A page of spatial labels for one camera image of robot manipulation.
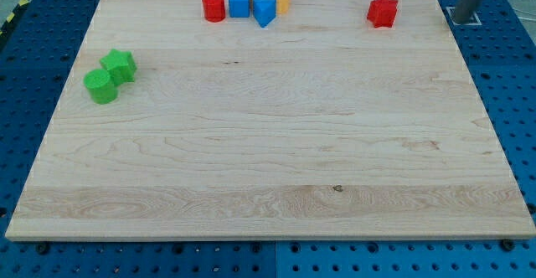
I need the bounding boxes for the red star block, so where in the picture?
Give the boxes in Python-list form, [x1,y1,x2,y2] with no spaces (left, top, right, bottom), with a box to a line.
[367,0,399,28]

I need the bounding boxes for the green star block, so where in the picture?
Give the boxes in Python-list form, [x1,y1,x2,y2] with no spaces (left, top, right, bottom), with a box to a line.
[100,49,137,86]

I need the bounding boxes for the light wooden board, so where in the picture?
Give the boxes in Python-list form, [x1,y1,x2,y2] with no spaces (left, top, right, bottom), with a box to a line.
[6,0,535,242]

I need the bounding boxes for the blue triangular prism block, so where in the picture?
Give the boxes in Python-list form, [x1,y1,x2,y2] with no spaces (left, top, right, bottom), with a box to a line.
[253,0,276,28]

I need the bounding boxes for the blue cube block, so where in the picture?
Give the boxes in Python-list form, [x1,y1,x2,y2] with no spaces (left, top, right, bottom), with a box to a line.
[228,0,250,18]

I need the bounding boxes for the red cylinder block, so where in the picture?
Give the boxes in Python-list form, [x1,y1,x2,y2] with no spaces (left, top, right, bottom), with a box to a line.
[202,0,226,23]

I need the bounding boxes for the green cylinder block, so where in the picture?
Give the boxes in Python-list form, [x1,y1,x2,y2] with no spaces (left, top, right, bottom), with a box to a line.
[83,69,118,104]

